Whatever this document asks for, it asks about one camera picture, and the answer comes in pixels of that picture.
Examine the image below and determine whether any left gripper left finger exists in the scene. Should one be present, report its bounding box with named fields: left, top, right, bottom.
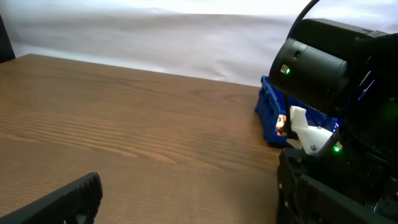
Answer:
left=0, top=172, right=103, bottom=224

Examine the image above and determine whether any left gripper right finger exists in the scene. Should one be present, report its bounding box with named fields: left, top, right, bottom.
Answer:
left=295, top=174, right=398, bottom=224

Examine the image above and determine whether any orange candy box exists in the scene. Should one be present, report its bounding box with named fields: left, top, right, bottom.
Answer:
left=275, top=114, right=285, bottom=137

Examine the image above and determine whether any blue tray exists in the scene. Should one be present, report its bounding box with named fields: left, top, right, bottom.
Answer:
left=254, top=75, right=373, bottom=147

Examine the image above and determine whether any black cable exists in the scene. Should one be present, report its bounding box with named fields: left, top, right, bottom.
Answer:
left=284, top=0, right=321, bottom=140

